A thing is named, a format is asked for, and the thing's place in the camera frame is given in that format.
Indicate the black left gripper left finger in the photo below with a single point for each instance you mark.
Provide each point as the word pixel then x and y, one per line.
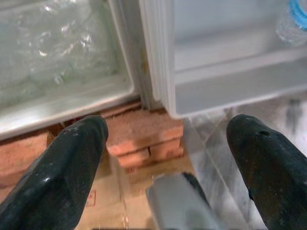
pixel 52 177

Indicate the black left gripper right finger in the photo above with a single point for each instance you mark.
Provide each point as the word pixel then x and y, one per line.
pixel 271 172

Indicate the white fridge door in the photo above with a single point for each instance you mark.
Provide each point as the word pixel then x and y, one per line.
pixel 216 79

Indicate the clear fridge drawer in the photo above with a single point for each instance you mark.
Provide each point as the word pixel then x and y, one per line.
pixel 55 48

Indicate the white fridge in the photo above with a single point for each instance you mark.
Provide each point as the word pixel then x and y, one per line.
pixel 134 48

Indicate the red clay brick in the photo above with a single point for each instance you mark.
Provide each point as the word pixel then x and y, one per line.
pixel 166 151
pixel 144 131
pixel 133 158
pixel 21 158

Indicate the flattened brown cardboard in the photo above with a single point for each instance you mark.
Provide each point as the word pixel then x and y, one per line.
pixel 112 198

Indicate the water bottle blue cap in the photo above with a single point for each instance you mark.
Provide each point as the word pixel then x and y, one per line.
pixel 293 24

